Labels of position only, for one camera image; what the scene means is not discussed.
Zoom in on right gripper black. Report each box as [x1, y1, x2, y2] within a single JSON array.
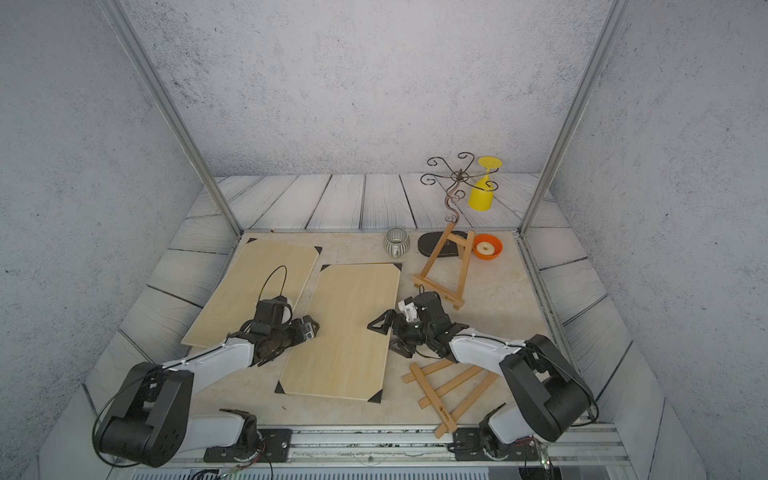
[[367, 309, 434, 359]]

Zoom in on wooden board black corners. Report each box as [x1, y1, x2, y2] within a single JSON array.
[[181, 237, 322, 348], [275, 262, 402, 403]]

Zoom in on small wooden easel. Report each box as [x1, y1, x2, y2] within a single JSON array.
[[412, 222, 475, 310]]

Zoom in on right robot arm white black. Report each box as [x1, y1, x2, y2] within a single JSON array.
[[367, 291, 598, 460]]

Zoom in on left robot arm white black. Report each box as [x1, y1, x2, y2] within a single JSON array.
[[92, 295, 319, 467]]

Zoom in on striped ceramic mug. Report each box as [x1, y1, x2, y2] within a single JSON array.
[[384, 227, 410, 259]]

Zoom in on yellow plastic wine glass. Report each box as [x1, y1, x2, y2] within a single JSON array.
[[468, 156, 503, 212]]

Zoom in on metal scroll stand dark base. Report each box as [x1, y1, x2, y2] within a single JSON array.
[[420, 152, 485, 226]]

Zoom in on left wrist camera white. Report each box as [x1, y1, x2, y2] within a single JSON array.
[[299, 320, 319, 343]]

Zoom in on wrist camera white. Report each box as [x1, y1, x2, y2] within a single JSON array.
[[299, 320, 319, 343], [398, 301, 419, 323]]

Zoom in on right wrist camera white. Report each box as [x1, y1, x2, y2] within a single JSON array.
[[398, 301, 419, 323]]

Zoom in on left camera black cable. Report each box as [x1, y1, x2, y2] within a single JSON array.
[[257, 264, 289, 304]]

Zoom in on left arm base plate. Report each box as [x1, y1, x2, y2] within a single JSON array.
[[203, 428, 293, 464]]

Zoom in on aluminium mounting rail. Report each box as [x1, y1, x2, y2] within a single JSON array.
[[117, 424, 636, 479]]

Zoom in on orange bowl with white ring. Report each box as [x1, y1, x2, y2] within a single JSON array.
[[473, 234, 504, 261]]

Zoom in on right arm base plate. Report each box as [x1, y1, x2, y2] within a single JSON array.
[[447, 427, 539, 461]]

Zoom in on left metal frame post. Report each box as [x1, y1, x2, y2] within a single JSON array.
[[98, 0, 244, 238]]

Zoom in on metal frame post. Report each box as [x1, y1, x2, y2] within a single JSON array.
[[518, 0, 631, 237], [98, 0, 244, 238]]

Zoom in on right metal frame post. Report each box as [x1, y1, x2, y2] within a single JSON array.
[[518, 0, 631, 237]]

